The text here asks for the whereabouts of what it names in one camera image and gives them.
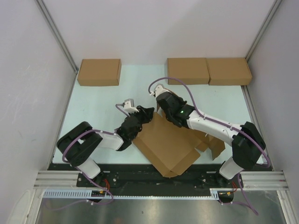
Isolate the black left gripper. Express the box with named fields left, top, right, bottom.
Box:
left=128, top=105, right=154, bottom=139

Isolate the cardboard box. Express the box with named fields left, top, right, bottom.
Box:
left=77, top=59, right=121, bottom=87
left=133, top=106, right=225, bottom=178
left=206, top=57, right=252, bottom=86
left=166, top=58, right=210, bottom=85

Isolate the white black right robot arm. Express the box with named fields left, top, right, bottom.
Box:
left=155, top=91, right=267, bottom=187

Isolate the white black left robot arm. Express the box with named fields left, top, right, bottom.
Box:
left=56, top=99, right=155, bottom=187

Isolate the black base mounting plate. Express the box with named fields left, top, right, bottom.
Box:
left=48, top=163, right=273, bottom=194

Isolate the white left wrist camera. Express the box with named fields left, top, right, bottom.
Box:
left=121, top=98, right=139, bottom=113

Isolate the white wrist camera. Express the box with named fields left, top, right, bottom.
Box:
left=121, top=98, right=139, bottom=113
left=150, top=84, right=169, bottom=98

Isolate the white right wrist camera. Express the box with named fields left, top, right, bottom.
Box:
left=150, top=84, right=169, bottom=98

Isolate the white slotted cable duct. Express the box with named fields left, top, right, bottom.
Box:
left=43, top=189, right=235, bottom=201

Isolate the aluminium corner post left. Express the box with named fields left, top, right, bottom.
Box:
left=35, top=0, right=78, bottom=74

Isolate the aluminium corner post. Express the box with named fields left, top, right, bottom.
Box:
left=245, top=0, right=284, bottom=62
left=35, top=0, right=78, bottom=74

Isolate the aluminium corner post right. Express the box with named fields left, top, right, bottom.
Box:
left=245, top=0, right=284, bottom=62

